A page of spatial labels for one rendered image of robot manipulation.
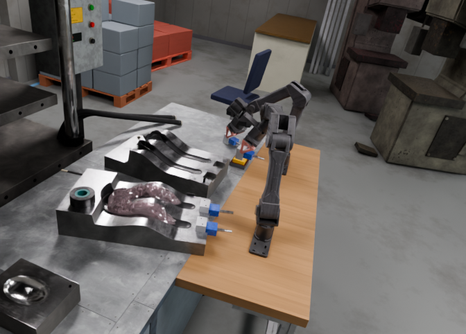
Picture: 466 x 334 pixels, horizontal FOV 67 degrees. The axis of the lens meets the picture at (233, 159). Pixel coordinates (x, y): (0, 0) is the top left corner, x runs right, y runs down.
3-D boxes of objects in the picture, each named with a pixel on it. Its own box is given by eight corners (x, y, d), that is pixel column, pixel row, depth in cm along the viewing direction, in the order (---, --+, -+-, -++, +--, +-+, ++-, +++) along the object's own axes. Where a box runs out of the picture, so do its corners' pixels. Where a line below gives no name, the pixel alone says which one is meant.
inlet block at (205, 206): (232, 214, 140) (234, 203, 137) (231, 222, 135) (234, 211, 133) (200, 209, 139) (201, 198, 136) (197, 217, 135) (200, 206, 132)
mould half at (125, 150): (227, 174, 170) (231, 150, 163) (205, 202, 148) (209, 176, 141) (136, 144, 180) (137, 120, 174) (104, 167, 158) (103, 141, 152)
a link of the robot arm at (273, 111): (261, 100, 149) (273, 116, 121) (282, 103, 150) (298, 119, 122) (256, 127, 153) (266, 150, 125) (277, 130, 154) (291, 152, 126)
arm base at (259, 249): (252, 236, 123) (271, 242, 122) (261, 204, 140) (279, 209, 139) (247, 253, 127) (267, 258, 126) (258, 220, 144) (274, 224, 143)
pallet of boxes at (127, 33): (151, 90, 466) (155, 2, 412) (121, 108, 404) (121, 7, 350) (80, 71, 486) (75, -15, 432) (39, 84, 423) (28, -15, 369)
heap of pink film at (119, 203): (182, 198, 138) (184, 182, 134) (174, 229, 123) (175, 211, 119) (116, 188, 137) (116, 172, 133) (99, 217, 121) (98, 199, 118)
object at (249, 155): (264, 162, 164) (266, 152, 161) (261, 166, 160) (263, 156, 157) (238, 154, 167) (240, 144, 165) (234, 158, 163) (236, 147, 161)
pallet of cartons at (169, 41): (135, 44, 657) (136, -6, 615) (194, 57, 641) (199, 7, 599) (87, 62, 526) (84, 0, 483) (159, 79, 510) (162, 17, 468)
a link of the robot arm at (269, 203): (256, 215, 134) (270, 129, 129) (274, 216, 135) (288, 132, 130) (259, 220, 128) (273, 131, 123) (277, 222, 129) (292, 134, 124)
